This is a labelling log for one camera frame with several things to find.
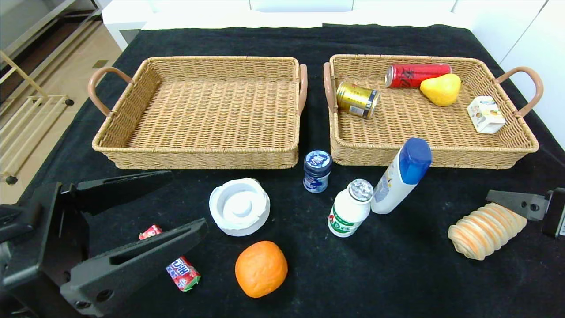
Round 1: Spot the white yogurt bottle green label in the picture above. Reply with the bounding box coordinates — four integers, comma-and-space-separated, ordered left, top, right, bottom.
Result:
328, 178, 374, 238

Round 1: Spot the striped spiral bread roll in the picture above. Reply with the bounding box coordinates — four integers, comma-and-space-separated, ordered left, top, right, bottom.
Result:
448, 202, 527, 261

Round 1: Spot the yellow pear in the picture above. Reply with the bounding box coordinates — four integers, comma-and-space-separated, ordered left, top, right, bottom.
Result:
420, 73, 462, 107

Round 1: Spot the red candy pack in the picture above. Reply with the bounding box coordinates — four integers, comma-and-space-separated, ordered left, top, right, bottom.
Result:
139, 224, 201, 292

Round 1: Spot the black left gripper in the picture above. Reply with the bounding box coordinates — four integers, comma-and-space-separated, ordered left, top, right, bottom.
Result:
0, 170, 195, 318

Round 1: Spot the red soda can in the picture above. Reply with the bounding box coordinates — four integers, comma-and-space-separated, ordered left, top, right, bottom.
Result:
385, 63, 452, 89

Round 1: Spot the white lotion bottle blue cap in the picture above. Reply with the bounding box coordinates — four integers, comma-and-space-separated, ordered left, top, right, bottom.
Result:
370, 137, 433, 215

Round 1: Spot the orange fruit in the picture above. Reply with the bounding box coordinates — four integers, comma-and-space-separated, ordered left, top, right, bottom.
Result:
235, 241, 288, 299

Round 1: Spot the small blue lidded jar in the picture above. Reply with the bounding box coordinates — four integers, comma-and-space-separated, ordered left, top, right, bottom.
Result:
303, 150, 333, 194

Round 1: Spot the wicker basket with brown handles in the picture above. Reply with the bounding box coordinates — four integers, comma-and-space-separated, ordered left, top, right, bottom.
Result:
323, 54, 544, 170
87, 56, 308, 170

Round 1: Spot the white round ashtray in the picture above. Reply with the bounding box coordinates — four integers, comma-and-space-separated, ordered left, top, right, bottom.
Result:
209, 178, 271, 237

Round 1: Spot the small white carton box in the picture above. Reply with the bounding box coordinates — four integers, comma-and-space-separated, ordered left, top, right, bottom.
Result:
467, 96, 506, 134

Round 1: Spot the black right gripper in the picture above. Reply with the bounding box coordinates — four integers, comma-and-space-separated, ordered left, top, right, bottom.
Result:
485, 187, 565, 238

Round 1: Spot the light wooden slatted rack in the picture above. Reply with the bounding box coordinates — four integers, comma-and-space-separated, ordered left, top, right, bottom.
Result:
0, 51, 74, 185

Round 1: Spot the gold drink can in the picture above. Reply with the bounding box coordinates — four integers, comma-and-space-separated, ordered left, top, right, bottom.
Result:
336, 82, 380, 119

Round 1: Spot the grey metal shelf unit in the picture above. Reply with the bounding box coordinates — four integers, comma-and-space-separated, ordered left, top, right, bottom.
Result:
0, 0, 103, 104

